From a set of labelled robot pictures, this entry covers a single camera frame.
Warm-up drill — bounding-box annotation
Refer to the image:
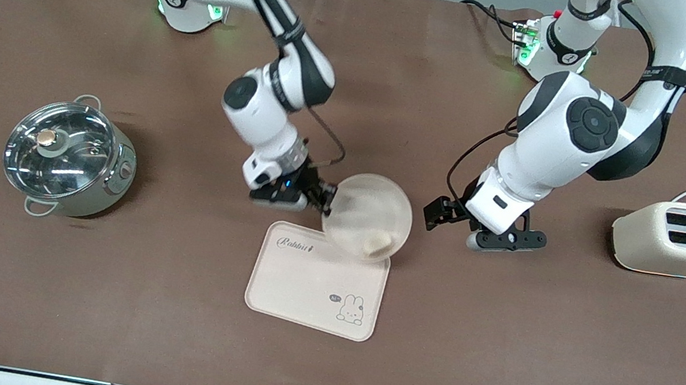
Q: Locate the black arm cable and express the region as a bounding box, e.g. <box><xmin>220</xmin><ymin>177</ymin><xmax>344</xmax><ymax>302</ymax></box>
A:
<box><xmin>443</xmin><ymin>0</ymin><xmax>664</xmax><ymax>228</ymax></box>
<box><xmin>184</xmin><ymin>0</ymin><xmax>371</xmax><ymax>171</ymax></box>

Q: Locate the black left base cable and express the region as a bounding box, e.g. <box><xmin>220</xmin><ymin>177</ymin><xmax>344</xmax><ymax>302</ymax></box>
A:
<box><xmin>456</xmin><ymin>0</ymin><xmax>526</xmax><ymax>46</ymax></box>

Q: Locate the pale steamed bun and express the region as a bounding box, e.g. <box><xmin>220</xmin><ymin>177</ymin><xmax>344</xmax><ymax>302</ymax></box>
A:
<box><xmin>360</xmin><ymin>227</ymin><xmax>397</xmax><ymax>261</ymax></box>

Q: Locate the glass pot lid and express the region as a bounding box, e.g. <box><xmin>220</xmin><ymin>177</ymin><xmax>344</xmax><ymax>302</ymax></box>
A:
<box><xmin>0</xmin><ymin>94</ymin><xmax>121</xmax><ymax>208</ymax></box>

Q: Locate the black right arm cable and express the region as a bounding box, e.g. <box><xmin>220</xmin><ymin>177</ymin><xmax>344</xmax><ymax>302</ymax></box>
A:
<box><xmin>184</xmin><ymin>0</ymin><xmax>371</xmax><ymax>171</ymax></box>

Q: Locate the round cream plate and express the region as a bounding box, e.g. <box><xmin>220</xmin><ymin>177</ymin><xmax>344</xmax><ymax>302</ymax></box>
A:
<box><xmin>316</xmin><ymin>167</ymin><xmax>419</xmax><ymax>270</ymax></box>

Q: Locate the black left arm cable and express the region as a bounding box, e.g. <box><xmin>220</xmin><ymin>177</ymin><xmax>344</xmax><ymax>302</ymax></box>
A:
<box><xmin>443</xmin><ymin>0</ymin><xmax>664</xmax><ymax>228</ymax></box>

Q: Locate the brown table mat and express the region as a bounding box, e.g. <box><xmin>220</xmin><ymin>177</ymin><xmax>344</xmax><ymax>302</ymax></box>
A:
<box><xmin>0</xmin><ymin>0</ymin><xmax>686</xmax><ymax>385</ymax></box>

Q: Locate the silver electric cooking pot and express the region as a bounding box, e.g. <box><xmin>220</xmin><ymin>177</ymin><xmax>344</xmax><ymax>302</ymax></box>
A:
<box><xmin>0</xmin><ymin>83</ymin><xmax>148</xmax><ymax>231</ymax></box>

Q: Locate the cream two-slot toaster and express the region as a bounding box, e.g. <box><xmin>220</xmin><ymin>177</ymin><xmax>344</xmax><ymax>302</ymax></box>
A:
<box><xmin>606</xmin><ymin>192</ymin><xmax>686</xmax><ymax>280</ymax></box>

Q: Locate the cream rabbit print tray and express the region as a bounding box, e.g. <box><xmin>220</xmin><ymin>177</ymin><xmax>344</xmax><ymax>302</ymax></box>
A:
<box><xmin>240</xmin><ymin>217</ymin><xmax>395</xmax><ymax>346</ymax></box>

